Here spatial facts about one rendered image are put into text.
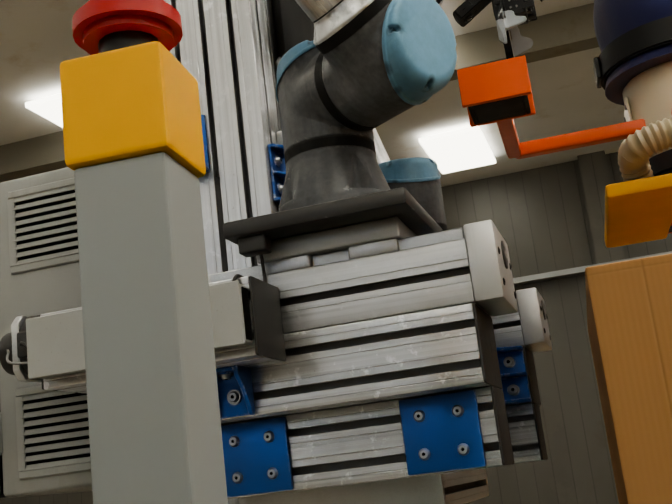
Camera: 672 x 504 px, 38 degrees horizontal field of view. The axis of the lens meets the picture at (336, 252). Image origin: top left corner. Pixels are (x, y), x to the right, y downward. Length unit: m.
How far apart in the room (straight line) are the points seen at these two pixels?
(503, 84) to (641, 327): 0.34
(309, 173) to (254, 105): 0.29
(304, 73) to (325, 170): 0.13
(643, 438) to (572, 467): 9.82
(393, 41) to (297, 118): 0.19
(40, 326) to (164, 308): 0.59
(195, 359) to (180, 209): 0.09
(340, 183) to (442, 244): 0.15
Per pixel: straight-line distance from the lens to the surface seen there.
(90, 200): 0.60
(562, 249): 11.21
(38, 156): 8.88
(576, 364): 11.02
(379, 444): 1.14
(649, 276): 1.20
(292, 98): 1.22
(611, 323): 1.19
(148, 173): 0.58
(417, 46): 1.11
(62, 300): 1.46
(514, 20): 2.00
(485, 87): 1.23
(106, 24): 0.63
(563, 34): 7.63
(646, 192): 1.36
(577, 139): 1.50
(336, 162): 1.17
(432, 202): 1.67
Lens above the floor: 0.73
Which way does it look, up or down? 13 degrees up
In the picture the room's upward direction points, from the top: 7 degrees counter-clockwise
